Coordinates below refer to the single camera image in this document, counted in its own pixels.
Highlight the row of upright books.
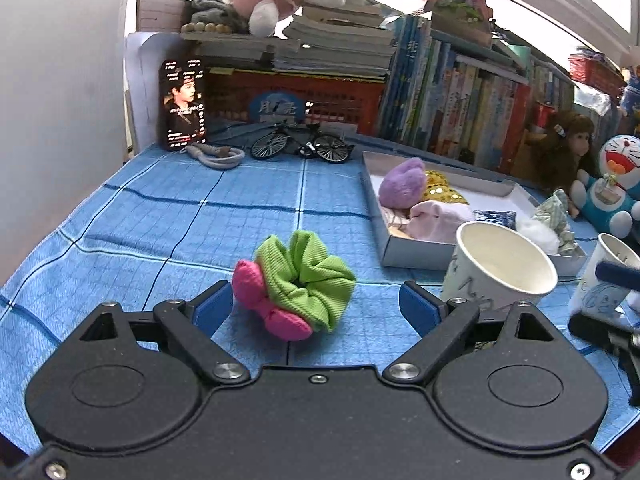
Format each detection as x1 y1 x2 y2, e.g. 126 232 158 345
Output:
374 15 575 172

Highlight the pink miniature house model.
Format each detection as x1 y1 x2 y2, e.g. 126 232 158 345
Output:
422 0 492 48

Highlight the stack of flat books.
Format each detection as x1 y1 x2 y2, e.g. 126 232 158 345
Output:
180 4 404 79

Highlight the grey carabiner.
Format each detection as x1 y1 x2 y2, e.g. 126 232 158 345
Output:
181 143 245 171

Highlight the green checked fabric pouch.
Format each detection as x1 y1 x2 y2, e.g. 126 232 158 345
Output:
532 188 578 257

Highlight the blue Doraemon plush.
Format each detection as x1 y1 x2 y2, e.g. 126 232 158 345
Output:
570 136 640 238

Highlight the blue checked tablecloth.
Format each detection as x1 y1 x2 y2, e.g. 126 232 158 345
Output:
0 123 640 456

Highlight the green and pink scrunchie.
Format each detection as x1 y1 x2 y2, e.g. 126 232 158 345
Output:
231 230 356 341

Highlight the large doodled paper cup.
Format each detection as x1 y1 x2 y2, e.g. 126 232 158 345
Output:
440 221 558 314

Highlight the smartphone with lit screen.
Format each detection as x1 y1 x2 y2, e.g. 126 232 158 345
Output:
157 58 206 151

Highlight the brown haired monkey doll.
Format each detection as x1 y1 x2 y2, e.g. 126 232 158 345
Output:
525 110 596 193

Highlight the red basket on shelf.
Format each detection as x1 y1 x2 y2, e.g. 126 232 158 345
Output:
568 53 626 101

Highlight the blue floral fabric pouch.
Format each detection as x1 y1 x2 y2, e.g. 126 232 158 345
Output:
474 210 516 230

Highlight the miniature black bicycle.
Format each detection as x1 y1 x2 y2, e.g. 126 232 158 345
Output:
250 122 355 165

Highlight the small tan soft piece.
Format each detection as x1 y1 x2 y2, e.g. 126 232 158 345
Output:
382 207 412 240

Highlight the gold sequin pouch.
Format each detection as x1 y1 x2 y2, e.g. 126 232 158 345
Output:
422 170 469 205

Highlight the purple plush toy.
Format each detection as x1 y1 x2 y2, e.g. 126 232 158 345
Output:
378 157 427 209

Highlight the white cardboard box tray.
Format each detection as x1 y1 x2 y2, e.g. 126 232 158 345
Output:
360 149 589 279

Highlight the pink sock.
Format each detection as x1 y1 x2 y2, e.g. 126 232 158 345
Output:
408 200 475 244

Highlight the white fluffy plush ball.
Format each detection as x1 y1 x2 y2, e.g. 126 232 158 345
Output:
516 218 560 255

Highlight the small doodled paper cup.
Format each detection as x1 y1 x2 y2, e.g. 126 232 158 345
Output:
568 232 640 320

